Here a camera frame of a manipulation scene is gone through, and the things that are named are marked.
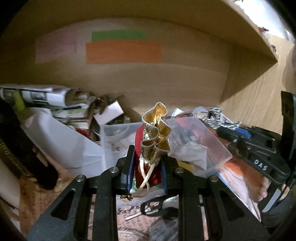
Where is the white small card box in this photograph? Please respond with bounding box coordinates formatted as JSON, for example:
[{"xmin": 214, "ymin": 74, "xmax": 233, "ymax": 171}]
[{"xmin": 94, "ymin": 101, "xmax": 124, "ymax": 126}]

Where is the white plastic sheet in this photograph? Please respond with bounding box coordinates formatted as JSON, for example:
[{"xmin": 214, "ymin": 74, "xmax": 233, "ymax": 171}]
[{"xmin": 22, "ymin": 110, "xmax": 112, "ymax": 178}]

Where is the green paper note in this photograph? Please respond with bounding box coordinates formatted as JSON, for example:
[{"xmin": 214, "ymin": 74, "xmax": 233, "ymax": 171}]
[{"xmin": 91, "ymin": 30, "xmax": 148, "ymax": 42}]

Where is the grey item in plastic bag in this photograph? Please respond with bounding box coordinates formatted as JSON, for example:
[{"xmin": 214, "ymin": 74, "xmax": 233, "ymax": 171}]
[{"xmin": 149, "ymin": 218, "xmax": 179, "ymax": 241}]

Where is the red gold drawstring pouch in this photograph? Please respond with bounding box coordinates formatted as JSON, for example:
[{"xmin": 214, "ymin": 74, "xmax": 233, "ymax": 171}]
[{"xmin": 120, "ymin": 102, "xmax": 171, "ymax": 201}]

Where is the person's right hand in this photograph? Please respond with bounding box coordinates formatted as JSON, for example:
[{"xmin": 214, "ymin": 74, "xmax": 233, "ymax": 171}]
[{"xmin": 258, "ymin": 177, "xmax": 270, "ymax": 201}]

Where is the cream mug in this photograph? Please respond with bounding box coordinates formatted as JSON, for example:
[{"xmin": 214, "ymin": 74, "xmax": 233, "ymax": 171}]
[{"xmin": 0, "ymin": 161, "xmax": 21, "ymax": 209}]

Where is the black bottle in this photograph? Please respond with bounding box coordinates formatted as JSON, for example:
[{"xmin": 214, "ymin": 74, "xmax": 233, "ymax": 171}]
[{"xmin": 1, "ymin": 100, "xmax": 59, "ymax": 190}]

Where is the wooden shelf board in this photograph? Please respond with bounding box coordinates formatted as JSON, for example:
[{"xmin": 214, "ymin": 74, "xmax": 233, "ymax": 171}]
[{"xmin": 1, "ymin": 1, "xmax": 278, "ymax": 60}]

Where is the pink paper note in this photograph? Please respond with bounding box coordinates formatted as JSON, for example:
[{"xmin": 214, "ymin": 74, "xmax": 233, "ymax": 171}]
[{"xmin": 35, "ymin": 26, "xmax": 77, "ymax": 63}]

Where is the orange paper note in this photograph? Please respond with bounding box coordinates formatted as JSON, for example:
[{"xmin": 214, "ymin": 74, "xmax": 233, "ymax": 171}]
[{"xmin": 86, "ymin": 40, "xmax": 163, "ymax": 64}]

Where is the clear plastic storage box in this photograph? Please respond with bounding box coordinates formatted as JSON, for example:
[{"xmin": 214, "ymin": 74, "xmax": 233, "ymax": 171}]
[{"xmin": 101, "ymin": 117, "xmax": 232, "ymax": 178}]

